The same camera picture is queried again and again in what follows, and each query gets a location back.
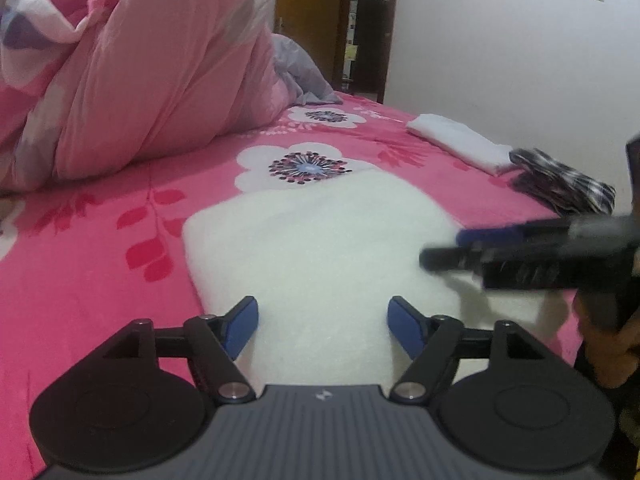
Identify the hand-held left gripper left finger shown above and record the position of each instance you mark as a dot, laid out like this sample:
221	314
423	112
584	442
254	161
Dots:
240	327

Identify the grey cloth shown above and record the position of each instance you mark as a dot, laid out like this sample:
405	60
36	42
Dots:
300	75

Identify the pink floral quilt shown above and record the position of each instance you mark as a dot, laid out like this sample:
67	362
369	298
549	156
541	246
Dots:
150	70

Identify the dark door frame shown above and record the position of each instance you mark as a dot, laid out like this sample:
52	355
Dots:
390	35

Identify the folded white cloth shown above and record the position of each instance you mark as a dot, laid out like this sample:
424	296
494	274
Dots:
460	142

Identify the dark plaid cloth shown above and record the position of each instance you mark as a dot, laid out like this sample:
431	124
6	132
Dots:
565	182

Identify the yellow sticky note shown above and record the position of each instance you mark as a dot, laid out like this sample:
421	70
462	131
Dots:
351	53

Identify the wooden door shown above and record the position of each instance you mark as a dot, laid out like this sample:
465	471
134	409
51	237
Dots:
310	15

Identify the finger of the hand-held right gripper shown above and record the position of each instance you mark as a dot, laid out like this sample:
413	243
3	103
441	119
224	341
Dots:
450	259
500	236

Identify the person's right hand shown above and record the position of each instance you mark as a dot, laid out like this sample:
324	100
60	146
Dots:
615	355

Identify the white fleece sweater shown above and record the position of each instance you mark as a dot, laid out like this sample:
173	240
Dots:
325	260

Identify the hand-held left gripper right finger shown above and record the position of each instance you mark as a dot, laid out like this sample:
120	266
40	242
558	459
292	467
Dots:
405	327

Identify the pink floral bed blanket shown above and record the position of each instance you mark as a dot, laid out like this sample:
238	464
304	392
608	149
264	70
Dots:
100	270

